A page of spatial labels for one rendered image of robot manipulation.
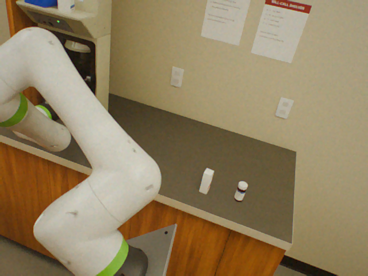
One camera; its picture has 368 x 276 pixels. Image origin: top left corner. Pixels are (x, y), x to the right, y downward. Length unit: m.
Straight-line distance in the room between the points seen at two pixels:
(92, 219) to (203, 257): 0.92
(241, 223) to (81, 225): 0.76
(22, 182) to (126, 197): 1.21
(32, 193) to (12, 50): 1.11
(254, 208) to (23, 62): 1.01
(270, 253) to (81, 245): 0.89
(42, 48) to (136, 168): 0.37
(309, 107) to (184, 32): 0.78
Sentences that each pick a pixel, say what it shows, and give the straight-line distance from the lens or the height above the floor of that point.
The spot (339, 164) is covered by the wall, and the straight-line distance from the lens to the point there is 1.94.
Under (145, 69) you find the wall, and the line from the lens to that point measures 1.91.
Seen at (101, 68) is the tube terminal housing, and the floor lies 1.26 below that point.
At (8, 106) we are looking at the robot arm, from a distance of 0.90.
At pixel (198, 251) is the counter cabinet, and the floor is 0.66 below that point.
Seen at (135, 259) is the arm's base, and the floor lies 1.20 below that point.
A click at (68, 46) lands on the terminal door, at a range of 1.57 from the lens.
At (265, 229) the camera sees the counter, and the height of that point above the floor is 0.94.
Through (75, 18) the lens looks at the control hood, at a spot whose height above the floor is 1.50.
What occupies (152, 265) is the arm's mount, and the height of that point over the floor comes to 1.19.
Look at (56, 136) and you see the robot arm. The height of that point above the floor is 1.19.
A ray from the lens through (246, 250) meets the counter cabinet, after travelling 1.41.
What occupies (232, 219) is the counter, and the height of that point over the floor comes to 0.94.
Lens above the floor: 1.83
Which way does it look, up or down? 32 degrees down
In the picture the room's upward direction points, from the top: 11 degrees clockwise
